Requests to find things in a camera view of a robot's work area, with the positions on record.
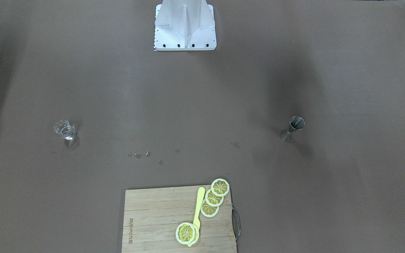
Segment steel jigger measuring cup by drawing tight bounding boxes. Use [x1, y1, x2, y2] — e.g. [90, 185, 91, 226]
[279, 116, 305, 142]

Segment clear glass shaker cup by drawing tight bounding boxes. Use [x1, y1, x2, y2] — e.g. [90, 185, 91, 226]
[54, 120, 77, 141]

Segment lemon slice middle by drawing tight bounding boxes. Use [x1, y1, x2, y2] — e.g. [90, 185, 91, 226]
[205, 189, 224, 207]

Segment lemon slice bottom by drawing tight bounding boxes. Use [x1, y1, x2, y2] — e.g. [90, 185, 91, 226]
[200, 201, 220, 218]

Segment yellow plastic spoon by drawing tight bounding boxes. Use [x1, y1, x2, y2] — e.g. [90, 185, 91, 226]
[192, 186, 206, 234]

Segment wooden cutting board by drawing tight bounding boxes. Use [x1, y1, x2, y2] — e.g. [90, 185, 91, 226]
[122, 186, 238, 253]

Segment lemon slice on spoon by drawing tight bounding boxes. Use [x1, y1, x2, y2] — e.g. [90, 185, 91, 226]
[175, 222, 200, 247]

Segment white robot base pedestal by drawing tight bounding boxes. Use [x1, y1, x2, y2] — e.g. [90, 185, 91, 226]
[153, 0, 217, 51]

